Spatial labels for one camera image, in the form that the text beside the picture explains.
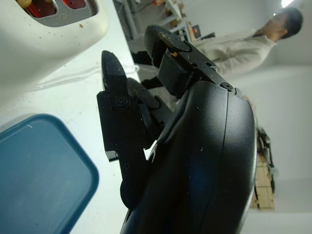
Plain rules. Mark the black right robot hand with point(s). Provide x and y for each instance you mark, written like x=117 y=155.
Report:
x=195 y=146

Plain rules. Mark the browned toast slice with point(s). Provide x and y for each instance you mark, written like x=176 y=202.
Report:
x=24 y=2

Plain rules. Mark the person in black trousers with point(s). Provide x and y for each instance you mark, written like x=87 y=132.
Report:
x=243 y=48

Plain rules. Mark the white two-slot toaster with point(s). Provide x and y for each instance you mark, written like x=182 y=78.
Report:
x=29 y=48

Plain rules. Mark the wooden pallet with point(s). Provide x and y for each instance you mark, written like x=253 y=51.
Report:
x=264 y=185

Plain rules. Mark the background shelving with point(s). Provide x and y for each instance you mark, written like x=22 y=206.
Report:
x=175 y=14

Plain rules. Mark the teal plastic tray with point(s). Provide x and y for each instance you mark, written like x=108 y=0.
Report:
x=41 y=175

